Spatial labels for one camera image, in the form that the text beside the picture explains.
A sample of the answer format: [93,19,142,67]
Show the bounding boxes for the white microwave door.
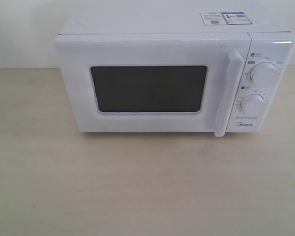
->
[55,33,251,137]

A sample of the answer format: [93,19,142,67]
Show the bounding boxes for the white Midea microwave oven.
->
[57,0,295,133]

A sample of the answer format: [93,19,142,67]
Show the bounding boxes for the white upper power knob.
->
[250,62,279,87]

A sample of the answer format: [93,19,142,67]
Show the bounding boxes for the blue white warning sticker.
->
[200,12,252,26]

